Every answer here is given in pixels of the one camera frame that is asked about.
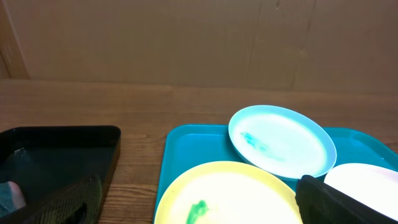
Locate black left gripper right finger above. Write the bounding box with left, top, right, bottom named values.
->
left=295, top=175, right=397, bottom=224

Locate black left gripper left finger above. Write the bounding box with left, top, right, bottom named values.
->
left=19, top=175, right=103, bottom=224

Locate white plate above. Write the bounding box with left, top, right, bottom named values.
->
left=324, top=163, right=397, bottom=220

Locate light blue plate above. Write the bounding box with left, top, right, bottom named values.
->
left=228, top=105, right=337, bottom=181

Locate yellow plate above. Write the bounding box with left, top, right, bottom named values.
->
left=154, top=161, right=303, bottom=224

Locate black water tray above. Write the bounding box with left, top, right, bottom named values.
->
left=1, top=126, right=121, bottom=223

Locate cardboard backdrop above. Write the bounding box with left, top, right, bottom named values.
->
left=1, top=0, right=397, bottom=93

